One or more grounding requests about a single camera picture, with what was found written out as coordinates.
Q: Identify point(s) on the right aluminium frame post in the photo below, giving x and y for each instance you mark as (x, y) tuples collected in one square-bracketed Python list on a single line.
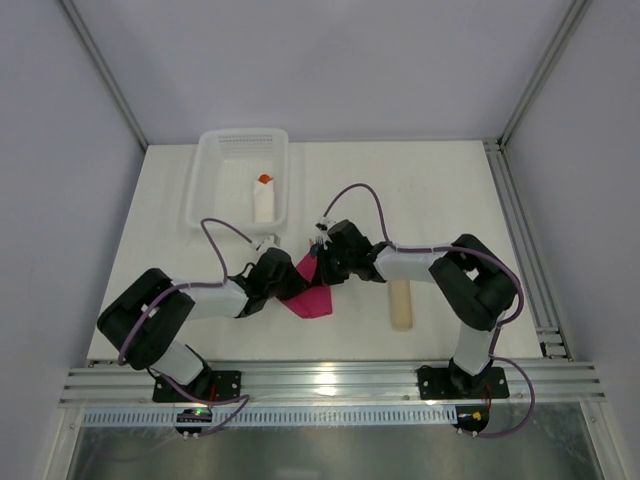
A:
[(552, 54)]

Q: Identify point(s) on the white slotted cable duct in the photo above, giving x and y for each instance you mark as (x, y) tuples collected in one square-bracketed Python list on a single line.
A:
[(271, 416)]

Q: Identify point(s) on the white plastic basket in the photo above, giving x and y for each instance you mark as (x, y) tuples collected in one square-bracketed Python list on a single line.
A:
[(223, 171)]

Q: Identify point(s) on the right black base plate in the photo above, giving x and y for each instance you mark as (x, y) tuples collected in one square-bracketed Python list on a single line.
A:
[(450, 383)]

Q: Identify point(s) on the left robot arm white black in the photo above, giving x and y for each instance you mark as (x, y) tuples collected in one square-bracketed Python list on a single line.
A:
[(143, 322)]

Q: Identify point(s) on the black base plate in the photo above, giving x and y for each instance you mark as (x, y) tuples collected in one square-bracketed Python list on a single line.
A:
[(225, 385), (450, 383)]

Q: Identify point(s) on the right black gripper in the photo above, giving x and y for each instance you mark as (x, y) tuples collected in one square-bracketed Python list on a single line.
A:
[(324, 267)]

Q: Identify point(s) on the controller board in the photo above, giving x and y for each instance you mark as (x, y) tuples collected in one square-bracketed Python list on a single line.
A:
[(195, 423), (471, 419)]

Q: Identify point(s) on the pink paper napkin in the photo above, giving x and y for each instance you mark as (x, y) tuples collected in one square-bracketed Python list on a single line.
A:
[(314, 303)]

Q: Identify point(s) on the right aluminium side rail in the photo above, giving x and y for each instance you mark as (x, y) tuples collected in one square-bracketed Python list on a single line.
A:
[(541, 303)]

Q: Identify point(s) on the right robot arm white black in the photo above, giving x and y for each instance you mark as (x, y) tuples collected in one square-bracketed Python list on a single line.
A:
[(478, 287)]

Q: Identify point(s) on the aluminium front rail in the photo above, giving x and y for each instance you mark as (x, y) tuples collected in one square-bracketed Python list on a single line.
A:
[(324, 383)]

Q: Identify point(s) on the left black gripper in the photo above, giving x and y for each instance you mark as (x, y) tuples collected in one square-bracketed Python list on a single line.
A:
[(291, 280)]

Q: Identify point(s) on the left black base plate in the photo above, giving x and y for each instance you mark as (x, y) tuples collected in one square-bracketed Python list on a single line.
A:
[(225, 385)]

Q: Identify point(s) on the right controller board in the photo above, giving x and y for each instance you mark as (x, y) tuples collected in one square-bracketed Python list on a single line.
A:
[(471, 419)]

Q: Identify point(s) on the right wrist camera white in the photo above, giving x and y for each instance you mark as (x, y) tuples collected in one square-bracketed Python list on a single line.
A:
[(323, 226)]

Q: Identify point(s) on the left aluminium frame post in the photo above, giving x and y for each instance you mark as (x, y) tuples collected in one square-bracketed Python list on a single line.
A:
[(87, 42)]

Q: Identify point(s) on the beige wooden utensil tray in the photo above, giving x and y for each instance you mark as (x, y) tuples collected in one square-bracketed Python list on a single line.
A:
[(401, 306)]

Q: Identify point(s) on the left controller board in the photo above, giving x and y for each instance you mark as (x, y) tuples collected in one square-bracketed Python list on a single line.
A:
[(195, 423)]

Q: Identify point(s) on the white rolled napkin bundle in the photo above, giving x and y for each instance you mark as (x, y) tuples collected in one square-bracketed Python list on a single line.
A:
[(263, 201)]

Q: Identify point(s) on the aluminium frame post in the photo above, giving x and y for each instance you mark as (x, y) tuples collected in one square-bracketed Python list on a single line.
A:
[(87, 42), (552, 54)]

